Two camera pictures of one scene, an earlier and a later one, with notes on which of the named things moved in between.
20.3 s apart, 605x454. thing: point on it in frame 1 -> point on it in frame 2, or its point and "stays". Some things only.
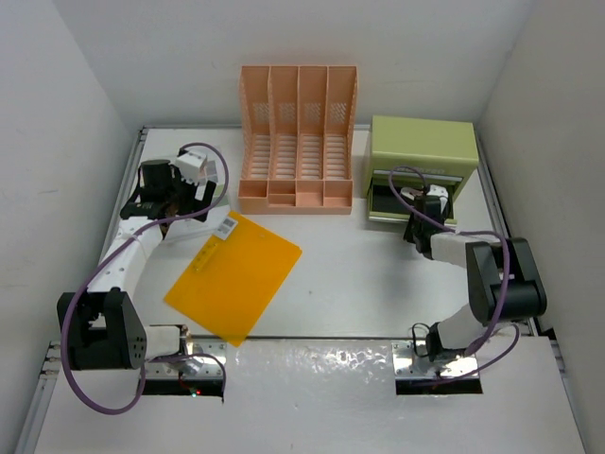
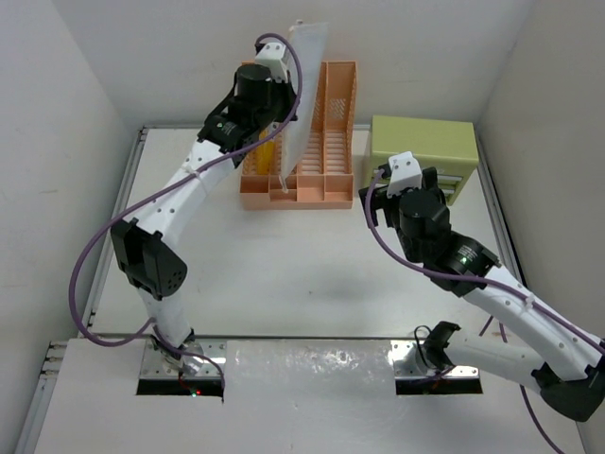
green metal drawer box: (443, 150) stays
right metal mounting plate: (407, 363) stays
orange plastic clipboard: (233, 276) -> (265, 154)
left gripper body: (181, 194) -> (279, 104)
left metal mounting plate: (190, 366) stays
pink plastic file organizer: (297, 127) stays
